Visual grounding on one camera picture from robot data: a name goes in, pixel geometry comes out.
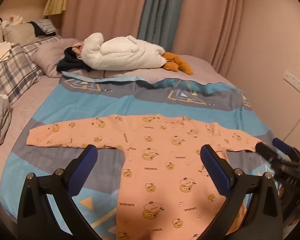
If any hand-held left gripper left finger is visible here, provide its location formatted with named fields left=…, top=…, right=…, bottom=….
left=17, top=144, right=102, bottom=240

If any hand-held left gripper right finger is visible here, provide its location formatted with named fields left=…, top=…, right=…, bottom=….
left=199, top=144, right=283, bottom=240

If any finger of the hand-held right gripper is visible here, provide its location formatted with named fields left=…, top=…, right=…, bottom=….
left=272, top=137, right=300, bottom=162
left=255, top=142, right=290, bottom=178

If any pink cartoon print baby romper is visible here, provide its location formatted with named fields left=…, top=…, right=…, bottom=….
left=27, top=114, right=263, bottom=240

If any blue grey striped duvet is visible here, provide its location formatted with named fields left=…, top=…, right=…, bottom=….
left=0, top=74, right=283, bottom=240

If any mauve bed sheet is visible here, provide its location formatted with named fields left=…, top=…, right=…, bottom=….
left=0, top=38, right=240, bottom=220

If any dark navy garment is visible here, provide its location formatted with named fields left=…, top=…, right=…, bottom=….
left=56, top=47, right=92, bottom=72

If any mauve pillow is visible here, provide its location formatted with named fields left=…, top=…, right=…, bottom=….
left=32, top=38, right=90, bottom=78

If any plaid pillow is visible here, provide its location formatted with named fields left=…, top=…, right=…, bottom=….
left=0, top=35, right=63, bottom=105

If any white goose plush toy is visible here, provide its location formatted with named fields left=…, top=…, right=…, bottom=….
left=80, top=32, right=194, bottom=75

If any pink curtain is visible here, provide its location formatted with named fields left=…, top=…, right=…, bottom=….
left=61, top=0, right=150, bottom=42
left=171, top=0, right=245, bottom=78

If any cream cloth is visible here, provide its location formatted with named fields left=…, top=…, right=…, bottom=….
left=0, top=42, right=12, bottom=63

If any dark cloth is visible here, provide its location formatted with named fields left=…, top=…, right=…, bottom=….
left=31, top=21, right=46, bottom=37

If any striped cushion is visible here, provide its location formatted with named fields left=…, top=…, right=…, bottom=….
left=30, top=19, right=58, bottom=37

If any beige headboard cushion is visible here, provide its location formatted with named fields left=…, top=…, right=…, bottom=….
left=2, top=23, right=44, bottom=45

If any blue curtain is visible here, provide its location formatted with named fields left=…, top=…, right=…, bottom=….
left=137, top=0, right=190, bottom=46

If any white cable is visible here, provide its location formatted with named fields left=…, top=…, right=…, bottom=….
left=282, top=97, right=300, bottom=142

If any white wall socket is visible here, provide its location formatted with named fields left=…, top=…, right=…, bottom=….
left=283, top=70, right=300, bottom=93

